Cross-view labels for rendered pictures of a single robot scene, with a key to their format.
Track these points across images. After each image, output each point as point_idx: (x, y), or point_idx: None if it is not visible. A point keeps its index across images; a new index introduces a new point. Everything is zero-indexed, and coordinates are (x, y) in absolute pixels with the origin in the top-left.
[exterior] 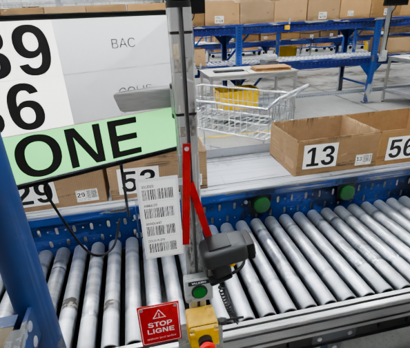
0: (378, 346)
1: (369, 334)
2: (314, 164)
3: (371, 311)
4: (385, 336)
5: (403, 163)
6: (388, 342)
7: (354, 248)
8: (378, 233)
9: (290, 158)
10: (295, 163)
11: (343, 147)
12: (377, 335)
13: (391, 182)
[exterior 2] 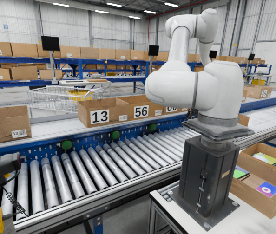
0: (141, 214)
1: (117, 206)
2: (97, 121)
3: (115, 193)
4: (145, 208)
5: (142, 119)
6: (146, 211)
7: (115, 162)
8: (128, 153)
9: (84, 119)
10: (86, 120)
11: (111, 112)
12: (141, 209)
13: (138, 128)
